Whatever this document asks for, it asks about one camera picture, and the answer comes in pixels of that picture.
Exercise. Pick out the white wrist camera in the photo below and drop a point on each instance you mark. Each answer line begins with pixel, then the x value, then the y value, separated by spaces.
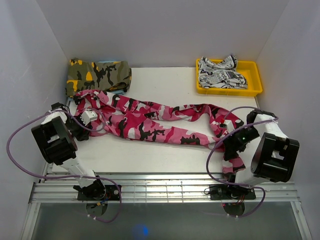
pixel 88 116
pixel 227 124

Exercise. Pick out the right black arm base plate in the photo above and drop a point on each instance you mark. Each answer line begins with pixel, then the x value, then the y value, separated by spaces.
pixel 230 192

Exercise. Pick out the yellow plastic tray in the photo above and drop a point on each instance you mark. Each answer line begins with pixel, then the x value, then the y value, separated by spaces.
pixel 248 69

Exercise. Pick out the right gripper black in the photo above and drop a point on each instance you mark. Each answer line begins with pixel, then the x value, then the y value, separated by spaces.
pixel 231 146

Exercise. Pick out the white black newsprint trousers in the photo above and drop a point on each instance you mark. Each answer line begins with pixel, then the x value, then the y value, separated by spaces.
pixel 222 75

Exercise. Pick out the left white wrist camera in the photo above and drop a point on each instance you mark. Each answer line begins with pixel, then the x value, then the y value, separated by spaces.
pixel 88 116

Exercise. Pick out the green camouflage folded trousers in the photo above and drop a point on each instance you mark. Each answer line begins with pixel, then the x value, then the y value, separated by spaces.
pixel 97 75

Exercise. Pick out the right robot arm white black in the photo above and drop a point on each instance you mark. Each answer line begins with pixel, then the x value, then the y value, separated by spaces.
pixel 275 155

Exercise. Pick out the pink camouflage trousers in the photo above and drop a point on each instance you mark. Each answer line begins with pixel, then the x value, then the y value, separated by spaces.
pixel 147 137

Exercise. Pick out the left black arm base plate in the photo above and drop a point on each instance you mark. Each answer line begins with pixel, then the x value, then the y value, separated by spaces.
pixel 112 194

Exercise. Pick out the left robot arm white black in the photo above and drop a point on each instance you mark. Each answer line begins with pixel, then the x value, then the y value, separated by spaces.
pixel 56 138

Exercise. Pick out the aluminium frame rail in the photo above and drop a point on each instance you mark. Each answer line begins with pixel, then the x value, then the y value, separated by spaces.
pixel 157 188

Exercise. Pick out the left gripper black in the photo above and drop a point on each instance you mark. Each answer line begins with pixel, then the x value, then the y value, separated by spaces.
pixel 80 135

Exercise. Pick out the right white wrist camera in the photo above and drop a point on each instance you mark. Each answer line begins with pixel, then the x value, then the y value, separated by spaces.
pixel 227 124

